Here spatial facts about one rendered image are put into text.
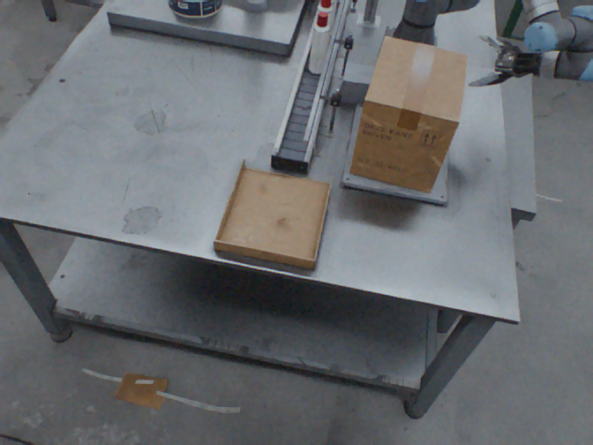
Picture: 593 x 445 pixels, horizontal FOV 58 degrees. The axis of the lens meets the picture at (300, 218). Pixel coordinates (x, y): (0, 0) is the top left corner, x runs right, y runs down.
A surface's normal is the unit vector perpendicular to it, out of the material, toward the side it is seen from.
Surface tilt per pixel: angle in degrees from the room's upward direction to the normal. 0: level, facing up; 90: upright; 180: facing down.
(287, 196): 0
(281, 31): 0
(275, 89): 0
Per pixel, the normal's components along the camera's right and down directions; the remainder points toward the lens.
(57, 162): 0.07, -0.62
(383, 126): -0.27, 0.74
